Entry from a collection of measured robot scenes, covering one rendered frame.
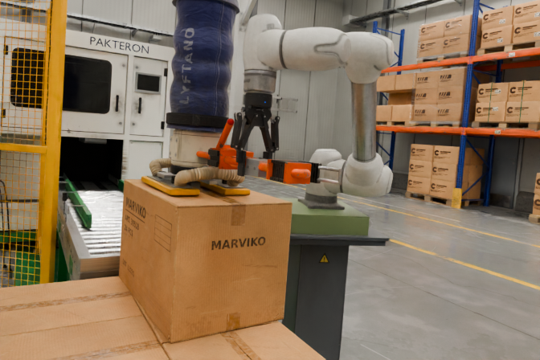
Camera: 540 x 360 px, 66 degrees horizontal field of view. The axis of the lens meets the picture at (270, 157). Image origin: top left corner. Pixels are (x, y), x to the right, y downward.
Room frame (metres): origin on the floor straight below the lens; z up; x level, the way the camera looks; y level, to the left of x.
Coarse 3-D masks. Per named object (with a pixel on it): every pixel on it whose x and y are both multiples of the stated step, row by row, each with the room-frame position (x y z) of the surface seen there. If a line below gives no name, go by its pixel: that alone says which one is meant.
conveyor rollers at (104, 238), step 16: (80, 192) 3.61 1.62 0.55; (96, 192) 3.67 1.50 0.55; (112, 192) 3.74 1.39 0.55; (96, 208) 2.99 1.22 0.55; (112, 208) 3.05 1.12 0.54; (80, 224) 2.52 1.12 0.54; (96, 224) 2.50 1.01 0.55; (112, 224) 2.54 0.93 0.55; (96, 240) 2.16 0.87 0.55; (112, 240) 2.19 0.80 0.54
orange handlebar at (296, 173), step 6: (198, 156) 1.42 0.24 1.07; (204, 156) 1.38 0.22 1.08; (228, 156) 1.26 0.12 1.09; (234, 156) 1.21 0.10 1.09; (246, 156) 1.21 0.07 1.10; (252, 156) 1.70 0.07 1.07; (228, 162) 1.23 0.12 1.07; (234, 162) 1.20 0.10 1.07; (264, 168) 1.06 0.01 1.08; (294, 174) 0.96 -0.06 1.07; (300, 174) 0.96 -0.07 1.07; (306, 174) 0.97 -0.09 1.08
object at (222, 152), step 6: (210, 150) 1.30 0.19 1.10; (216, 150) 1.26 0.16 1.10; (222, 150) 1.26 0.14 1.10; (228, 150) 1.27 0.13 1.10; (234, 150) 1.28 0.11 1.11; (210, 156) 1.32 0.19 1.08; (216, 156) 1.26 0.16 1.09; (222, 156) 1.26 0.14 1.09; (210, 162) 1.29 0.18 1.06; (216, 162) 1.26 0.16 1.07; (222, 162) 1.26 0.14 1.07; (222, 168) 1.26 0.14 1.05; (228, 168) 1.27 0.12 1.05; (234, 168) 1.28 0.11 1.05
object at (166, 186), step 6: (144, 180) 1.55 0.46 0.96; (150, 180) 1.49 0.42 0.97; (156, 180) 1.47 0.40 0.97; (162, 180) 1.47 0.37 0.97; (168, 180) 1.48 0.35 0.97; (156, 186) 1.42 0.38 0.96; (162, 186) 1.37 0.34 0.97; (168, 186) 1.35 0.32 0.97; (174, 186) 1.33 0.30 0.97; (180, 186) 1.34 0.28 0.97; (186, 186) 1.36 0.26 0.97; (192, 186) 1.37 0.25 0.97; (168, 192) 1.32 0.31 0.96; (174, 192) 1.31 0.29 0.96; (180, 192) 1.32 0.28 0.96; (186, 192) 1.33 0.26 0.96; (192, 192) 1.34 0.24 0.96; (198, 192) 1.35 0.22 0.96
